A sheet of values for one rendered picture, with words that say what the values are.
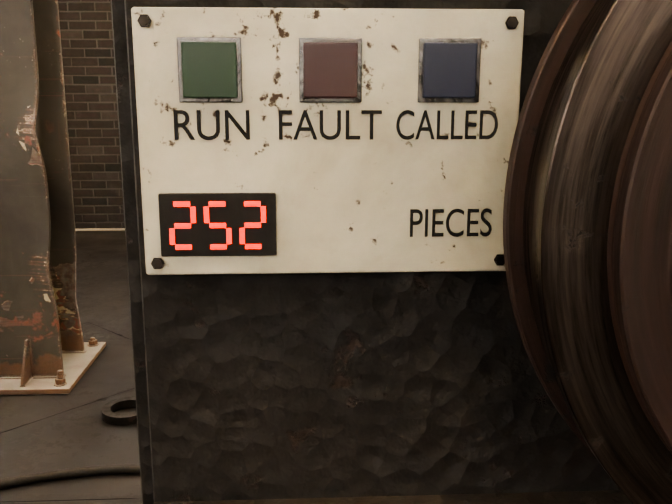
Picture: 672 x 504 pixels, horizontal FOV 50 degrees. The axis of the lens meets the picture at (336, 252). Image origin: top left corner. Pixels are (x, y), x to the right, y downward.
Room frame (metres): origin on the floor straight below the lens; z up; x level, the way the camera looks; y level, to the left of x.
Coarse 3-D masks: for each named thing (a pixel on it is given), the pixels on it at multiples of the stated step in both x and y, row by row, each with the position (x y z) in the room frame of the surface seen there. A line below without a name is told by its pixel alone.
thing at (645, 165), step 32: (640, 128) 0.36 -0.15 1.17; (640, 160) 0.35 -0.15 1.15; (640, 192) 0.36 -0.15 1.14; (640, 224) 0.36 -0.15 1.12; (608, 256) 0.37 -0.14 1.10; (640, 256) 0.36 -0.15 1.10; (608, 288) 0.37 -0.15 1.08; (640, 288) 0.36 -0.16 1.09; (640, 320) 0.36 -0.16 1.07; (640, 352) 0.36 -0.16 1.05; (640, 384) 0.36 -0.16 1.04
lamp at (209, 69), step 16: (192, 48) 0.49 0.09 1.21; (208, 48) 0.49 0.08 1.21; (224, 48) 0.49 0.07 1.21; (192, 64) 0.49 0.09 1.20; (208, 64) 0.49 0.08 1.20; (224, 64) 0.49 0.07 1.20; (192, 80) 0.49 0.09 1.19; (208, 80) 0.49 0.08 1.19; (224, 80) 0.49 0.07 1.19; (192, 96) 0.49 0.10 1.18; (208, 96) 0.49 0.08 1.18; (224, 96) 0.49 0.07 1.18
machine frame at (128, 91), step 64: (128, 0) 0.51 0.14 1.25; (192, 0) 0.51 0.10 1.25; (256, 0) 0.52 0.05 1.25; (320, 0) 0.52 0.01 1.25; (384, 0) 0.52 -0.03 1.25; (448, 0) 0.52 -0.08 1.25; (512, 0) 0.52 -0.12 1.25; (128, 64) 0.52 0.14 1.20; (128, 128) 0.59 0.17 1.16; (128, 192) 0.59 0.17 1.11; (128, 256) 0.59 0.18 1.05; (192, 320) 0.51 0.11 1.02; (256, 320) 0.52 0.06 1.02; (320, 320) 0.52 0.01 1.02; (384, 320) 0.52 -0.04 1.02; (448, 320) 0.52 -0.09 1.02; (512, 320) 0.52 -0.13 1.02; (192, 384) 0.51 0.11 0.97; (256, 384) 0.52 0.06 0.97; (320, 384) 0.52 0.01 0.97; (384, 384) 0.52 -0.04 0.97; (448, 384) 0.52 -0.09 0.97; (512, 384) 0.52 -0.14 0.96; (192, 448) 0.51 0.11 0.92; (256, 448) 0.51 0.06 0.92; (320, 448) 0.52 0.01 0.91; (384, 448) 0.52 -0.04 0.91; (448, 448) 0.52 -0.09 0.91; (512, 448) 0.52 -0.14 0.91; (576, 448) 0.53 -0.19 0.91
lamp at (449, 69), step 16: (432, 48) 0.50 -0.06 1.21; (448, 48) 0.50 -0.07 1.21; (464, 48) 0.50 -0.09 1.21; (432, 64) 0.50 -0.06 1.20; (448, 64) 0.50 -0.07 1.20; (464, 64) 0.50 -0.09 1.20; (432, 80) 0.50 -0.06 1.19; (448, 80) 0.50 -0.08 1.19; (464, 80) 0.50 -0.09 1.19; (432, 96) 0.50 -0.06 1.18; (448, 96) 0.50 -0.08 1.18; (464, 96) 0.50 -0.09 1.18
